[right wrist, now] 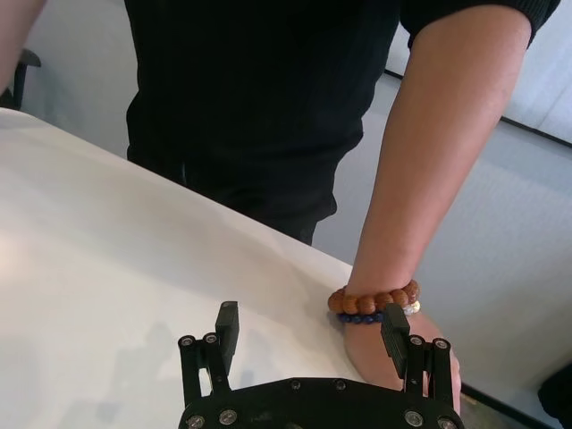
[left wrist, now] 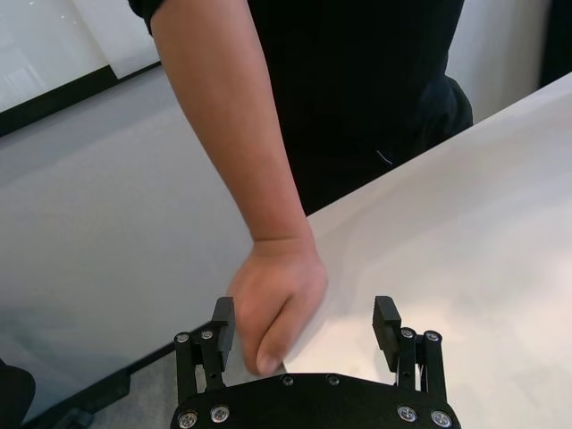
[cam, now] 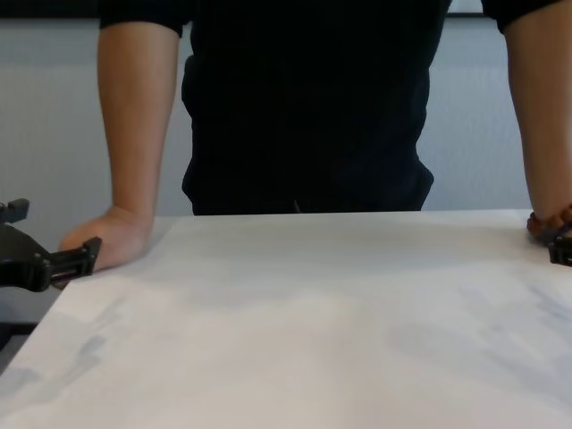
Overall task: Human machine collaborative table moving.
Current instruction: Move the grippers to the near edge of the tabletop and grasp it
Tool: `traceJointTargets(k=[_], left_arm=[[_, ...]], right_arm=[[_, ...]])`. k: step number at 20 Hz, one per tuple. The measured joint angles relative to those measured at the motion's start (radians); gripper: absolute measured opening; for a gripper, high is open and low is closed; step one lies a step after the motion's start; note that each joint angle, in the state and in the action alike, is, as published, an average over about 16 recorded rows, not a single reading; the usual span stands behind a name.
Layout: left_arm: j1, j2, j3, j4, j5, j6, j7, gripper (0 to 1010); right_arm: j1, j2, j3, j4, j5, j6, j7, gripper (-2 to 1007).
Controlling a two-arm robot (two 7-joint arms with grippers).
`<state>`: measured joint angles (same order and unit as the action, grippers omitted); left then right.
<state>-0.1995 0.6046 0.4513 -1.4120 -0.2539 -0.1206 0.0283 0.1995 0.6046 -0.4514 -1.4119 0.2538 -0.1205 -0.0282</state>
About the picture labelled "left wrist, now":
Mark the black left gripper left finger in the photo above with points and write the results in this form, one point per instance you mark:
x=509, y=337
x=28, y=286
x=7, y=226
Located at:
x=223, y=322

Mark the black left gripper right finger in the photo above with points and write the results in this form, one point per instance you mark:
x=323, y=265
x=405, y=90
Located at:
x=386, y=326

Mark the white rounded table top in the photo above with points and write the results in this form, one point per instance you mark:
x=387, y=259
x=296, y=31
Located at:
x=447, y=268

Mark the person right forearm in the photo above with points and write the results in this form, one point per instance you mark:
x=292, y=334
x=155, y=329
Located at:
x=223, y=125

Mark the person right hand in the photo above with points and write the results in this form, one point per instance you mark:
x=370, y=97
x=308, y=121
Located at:
x=281, y=290

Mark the black baseboard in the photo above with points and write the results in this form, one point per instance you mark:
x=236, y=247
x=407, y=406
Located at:
x=111, y=384

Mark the person in black clothes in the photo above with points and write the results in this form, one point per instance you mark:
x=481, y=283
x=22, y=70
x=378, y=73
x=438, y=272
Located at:
x=357, y=89

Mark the frosted glass window panel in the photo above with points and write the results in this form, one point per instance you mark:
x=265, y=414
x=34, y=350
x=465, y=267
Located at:
x=53, y=40

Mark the black wall trim strip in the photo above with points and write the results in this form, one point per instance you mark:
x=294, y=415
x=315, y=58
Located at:
x=44, y=105

